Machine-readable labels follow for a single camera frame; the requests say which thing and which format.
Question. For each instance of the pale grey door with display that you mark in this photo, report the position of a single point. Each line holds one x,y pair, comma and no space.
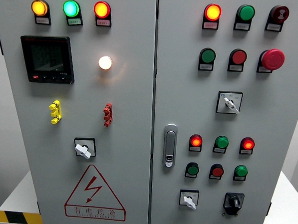
129,103

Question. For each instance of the silver door lock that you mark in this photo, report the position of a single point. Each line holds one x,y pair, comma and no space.
170,143

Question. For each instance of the pale grey door with lock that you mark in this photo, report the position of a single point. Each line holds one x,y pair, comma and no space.
189,109

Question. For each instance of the small red lit lamp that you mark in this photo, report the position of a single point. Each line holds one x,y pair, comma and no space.
196,141
248,144

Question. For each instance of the small label plate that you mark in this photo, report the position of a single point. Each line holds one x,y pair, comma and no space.
190,176
210,25
103,22
206,67
273,27
218,150
235,68
214,177
75,21
42,20
242,26
238,178
263,69
194,149
245,152

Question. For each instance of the white lit lamp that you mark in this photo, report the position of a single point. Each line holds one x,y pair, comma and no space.
105,62

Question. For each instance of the small green push button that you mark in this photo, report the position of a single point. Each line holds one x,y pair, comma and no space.
193,170

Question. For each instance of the small green lamp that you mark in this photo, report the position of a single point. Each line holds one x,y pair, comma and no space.
222,142
241,171

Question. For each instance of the large green push button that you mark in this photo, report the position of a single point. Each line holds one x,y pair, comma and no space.
208,56

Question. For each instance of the small red push button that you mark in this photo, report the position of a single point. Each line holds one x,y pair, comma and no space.
217,171

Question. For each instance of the red warning triangle sticker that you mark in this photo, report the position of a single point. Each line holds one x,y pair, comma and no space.
93,187

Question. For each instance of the large red push button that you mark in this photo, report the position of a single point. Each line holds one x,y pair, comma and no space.
239,57

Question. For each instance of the large red lit lamp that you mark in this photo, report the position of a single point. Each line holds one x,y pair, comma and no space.
102,9
213,12

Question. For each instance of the black display meter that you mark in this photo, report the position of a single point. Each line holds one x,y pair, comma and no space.
47,58

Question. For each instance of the bright green lit lamp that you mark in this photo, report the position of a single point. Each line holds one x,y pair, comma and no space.
71,8

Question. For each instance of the large red stop button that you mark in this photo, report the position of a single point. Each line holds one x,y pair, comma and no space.
273,59

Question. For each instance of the large green lamp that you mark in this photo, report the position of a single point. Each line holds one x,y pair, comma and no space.
246,12

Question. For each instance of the black door hinge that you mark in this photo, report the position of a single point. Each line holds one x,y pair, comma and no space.
38,207
269,208
0,44

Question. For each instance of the yellow lit lamp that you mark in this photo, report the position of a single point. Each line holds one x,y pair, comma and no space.
39,8

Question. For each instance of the dark red buzzer lamp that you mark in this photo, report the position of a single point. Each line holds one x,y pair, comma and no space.
280,13

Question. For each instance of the black yellow striped tape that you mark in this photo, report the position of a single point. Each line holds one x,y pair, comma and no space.
16,218

